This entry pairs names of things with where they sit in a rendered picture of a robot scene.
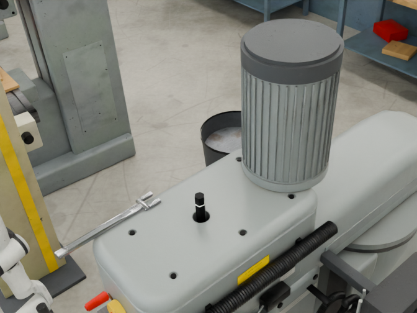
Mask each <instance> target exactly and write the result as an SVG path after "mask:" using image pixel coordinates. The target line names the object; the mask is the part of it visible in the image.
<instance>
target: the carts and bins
mask: <svg viewBox="0 0 417 313"><path fill-rule="evenodd" d="M201 129H202V130H201ZM200 131H201V138H200V139H201V141H202V145H203V149H204V157H205V165H206V167H207V166H209V165H211V164H212V163H215V162H216V161H218V160H220V159H221V158H223V157H225V156H227V155H229V154H230V153H232V152H234V151H235V150H237V149H240V148H242V146H241V111H226V112H222V113H219V114H216V115H214V116H212V117H210V118H209V119H207V120H206V121H205V122H204V123H203V124H202V126H201V128H200Z"/></svg>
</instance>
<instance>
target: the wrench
mask: <svg viewBox="0 0 417 313"><path fill-rule="evenodd" d="M152 196H153V193H152V192H151V191H150V192H148V193H146V194H145V195H143V196H142V197H140V198H139V199H137V200H136V204H135V205H133V206H132V207H130V208H128V209H127V210H125V211H123V212H121V213H120V214H118V215H116V216H115V217H113V218H111V219H110V220H108V221H107V222H104V223H103V224H101V225H100V226H98V227H96V228H95V229H93V230H91V231H90V232H88V233H86V234H84V235H83V236H81V237H80V238H77V239H76V240H74V241H73V242H71V243H69V244H67V245H66V246H64V247H63V248H61V249H59V250H57V251H56V252H55V255H56V256H57V258H58V259H59V260H60V259H62V258H63V257H65V256H66V255H68V254H70V253H71V252H73V251H75V250H77V249H78V248H80V247H82V246H83V245H85V244H87V243H88V242H90V241H91V240H93V239H95V238H96V237H98V236H100V235H101V234H103V233H104V232H106V231H108V230H110V229H111V228H113V227H115V226H116V225H118V224H119V223H121V222H123V221H124V220H126V219H128V218H129V217H131V216H133V215H134V214H136V213H137V212H140V211H141V210H142V209H144V210H145V211H147V210H149V209H151V208H153V207H155V206H157V205H158V204H159V203H161V200H160V199H159V198H158V199H155V200H154V201H152V202H150V203H149V204H145V203H144V201H145V200H147V199H149V198H150V197H152Z"/></svg>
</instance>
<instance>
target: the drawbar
mask: <svg viewBox="0 0 417 313"><path fill-rule="evenodd" d="M195 204H196V205H198V206H202V205H204V204H205V197H204V193H201V192H199V193H195ZM198 206H195V210H196V218H197V222H198V223H203V222H206V213H205V205H204V206H202V207H198Z"/></svg>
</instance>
